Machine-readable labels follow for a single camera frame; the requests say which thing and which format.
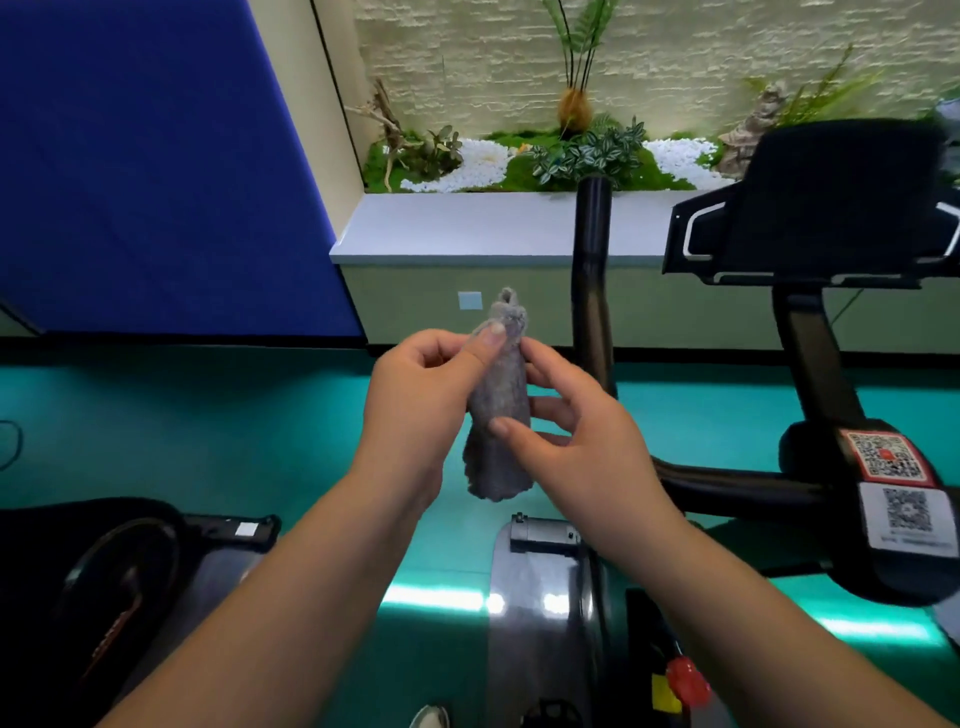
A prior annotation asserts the green moss mat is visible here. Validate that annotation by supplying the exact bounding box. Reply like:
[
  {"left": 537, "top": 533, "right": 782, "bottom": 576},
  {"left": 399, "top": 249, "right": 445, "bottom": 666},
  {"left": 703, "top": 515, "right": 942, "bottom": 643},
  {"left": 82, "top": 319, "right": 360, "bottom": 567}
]
[{"left": 362, "top": 127, "right": 721, "bottom": 195}]

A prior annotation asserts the small leafy green plant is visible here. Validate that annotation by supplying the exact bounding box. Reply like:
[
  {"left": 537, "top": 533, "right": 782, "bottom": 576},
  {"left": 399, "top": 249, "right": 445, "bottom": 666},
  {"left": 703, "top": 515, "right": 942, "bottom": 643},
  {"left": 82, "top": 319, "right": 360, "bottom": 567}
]
[{"left": 401, "top": 123, "right": 465, "bottom": 181}]

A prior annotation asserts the tall thin stemmed fern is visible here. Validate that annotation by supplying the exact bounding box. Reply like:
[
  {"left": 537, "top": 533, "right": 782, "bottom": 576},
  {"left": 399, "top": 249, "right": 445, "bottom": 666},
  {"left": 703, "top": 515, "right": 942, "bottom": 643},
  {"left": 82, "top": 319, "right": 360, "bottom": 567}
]
[{"left": 539, "top": 0, "right": 620, "bottom": 136}]

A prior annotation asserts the person's left forearm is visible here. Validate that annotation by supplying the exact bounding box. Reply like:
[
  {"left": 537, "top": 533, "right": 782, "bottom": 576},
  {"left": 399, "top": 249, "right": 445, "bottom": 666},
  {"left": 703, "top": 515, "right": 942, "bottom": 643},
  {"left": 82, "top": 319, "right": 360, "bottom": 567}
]
[{"left": 97, "top": 472, "right": 444, "bottom": 728}]

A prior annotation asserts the black exercise bike frame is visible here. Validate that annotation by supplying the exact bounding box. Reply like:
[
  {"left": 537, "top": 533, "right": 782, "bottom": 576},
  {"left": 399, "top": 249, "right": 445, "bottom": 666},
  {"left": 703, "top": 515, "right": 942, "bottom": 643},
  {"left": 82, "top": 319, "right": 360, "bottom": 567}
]
[
  {"left": 0, "top": 497, "right": 283, "bottom": 728},
  {"left": 509, "top": 419, "right": 960, "bottom": 728}
]

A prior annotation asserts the dry brown branch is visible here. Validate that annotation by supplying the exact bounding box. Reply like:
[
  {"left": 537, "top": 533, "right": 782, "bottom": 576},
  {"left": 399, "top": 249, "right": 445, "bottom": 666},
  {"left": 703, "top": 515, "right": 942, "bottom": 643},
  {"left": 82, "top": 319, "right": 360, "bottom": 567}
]
[{"left": 344, "top": 78, "right": 421, "bottom": 193}]

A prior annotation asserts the person's right hand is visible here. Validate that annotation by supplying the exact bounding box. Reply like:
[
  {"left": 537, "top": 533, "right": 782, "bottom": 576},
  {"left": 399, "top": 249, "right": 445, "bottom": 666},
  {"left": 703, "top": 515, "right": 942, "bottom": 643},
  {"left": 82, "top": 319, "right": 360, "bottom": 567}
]
[{"left": 488, "top": 335, "right": 688, "bottom": 564}]

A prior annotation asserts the grey cleaning cloth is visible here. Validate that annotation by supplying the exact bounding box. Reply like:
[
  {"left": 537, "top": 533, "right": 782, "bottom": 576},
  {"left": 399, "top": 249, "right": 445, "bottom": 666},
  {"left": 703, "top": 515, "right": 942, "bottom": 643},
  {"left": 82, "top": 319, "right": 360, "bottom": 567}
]
[{"left": 461, "top": 286, "right": 538, "bottom": 502}]

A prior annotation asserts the blue wall pad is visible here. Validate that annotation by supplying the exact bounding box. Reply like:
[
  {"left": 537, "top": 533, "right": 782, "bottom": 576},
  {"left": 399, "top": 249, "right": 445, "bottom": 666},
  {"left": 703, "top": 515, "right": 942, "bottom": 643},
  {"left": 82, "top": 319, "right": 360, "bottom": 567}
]
[{"left": 0, "top": 0, "right": 367, "bottom": 339}]

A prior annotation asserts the variegated leaf plant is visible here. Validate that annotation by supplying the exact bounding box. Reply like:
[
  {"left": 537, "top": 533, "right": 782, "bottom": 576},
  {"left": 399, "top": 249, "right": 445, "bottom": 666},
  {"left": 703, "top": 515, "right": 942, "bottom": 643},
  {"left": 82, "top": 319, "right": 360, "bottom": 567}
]
[{"left": 528, "top": 116, "right": 650, "bottom": 193}]

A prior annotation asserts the red round knob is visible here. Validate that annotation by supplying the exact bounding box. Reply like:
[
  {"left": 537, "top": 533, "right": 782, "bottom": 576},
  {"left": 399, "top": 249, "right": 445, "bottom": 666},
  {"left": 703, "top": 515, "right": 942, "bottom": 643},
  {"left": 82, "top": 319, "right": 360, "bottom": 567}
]
[{"left": 665, "top": 657, "right": 714, "bottom": 710}]

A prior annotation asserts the person's left hand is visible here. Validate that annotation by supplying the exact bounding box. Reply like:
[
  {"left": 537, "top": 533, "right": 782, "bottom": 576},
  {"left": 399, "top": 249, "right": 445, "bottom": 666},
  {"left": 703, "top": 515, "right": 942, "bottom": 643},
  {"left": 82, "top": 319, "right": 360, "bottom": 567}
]
[{"left": 352, "top": 322, "right": 508, "bottom": 511}]

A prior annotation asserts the grey stacked rock ornament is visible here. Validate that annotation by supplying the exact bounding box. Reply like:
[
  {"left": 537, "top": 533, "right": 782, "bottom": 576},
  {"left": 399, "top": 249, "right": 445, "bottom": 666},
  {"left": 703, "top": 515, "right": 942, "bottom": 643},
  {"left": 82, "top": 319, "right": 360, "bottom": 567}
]
[{"left": 716, "top": 80, "right": 789, "bottom": 181}]

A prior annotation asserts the slim green fern plant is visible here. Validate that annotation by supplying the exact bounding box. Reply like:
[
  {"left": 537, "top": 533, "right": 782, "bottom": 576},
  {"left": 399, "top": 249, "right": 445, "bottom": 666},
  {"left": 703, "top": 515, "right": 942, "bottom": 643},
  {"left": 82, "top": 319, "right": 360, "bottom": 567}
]
[{"left": 746, "top": 44, "right": 883, "bottom": 129}]

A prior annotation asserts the patch of white pebbles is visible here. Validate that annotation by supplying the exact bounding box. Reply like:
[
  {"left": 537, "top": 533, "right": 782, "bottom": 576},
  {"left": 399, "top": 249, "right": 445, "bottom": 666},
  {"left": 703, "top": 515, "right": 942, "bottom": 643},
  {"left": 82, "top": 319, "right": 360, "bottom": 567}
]
[
  {"left": 399, "top": 137, "right": 519, "bottom": 195},
  {"left": 644, "top": 137, "right": 733, "bottom": 193}
]

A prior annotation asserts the long cabinet with grey top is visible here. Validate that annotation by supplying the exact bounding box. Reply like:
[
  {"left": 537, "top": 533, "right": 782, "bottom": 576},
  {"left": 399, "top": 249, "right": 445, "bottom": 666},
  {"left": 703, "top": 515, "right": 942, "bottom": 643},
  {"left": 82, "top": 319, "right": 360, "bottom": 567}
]
[{"left": 329, "top": 187, "right": 960, "bottom": 355}]

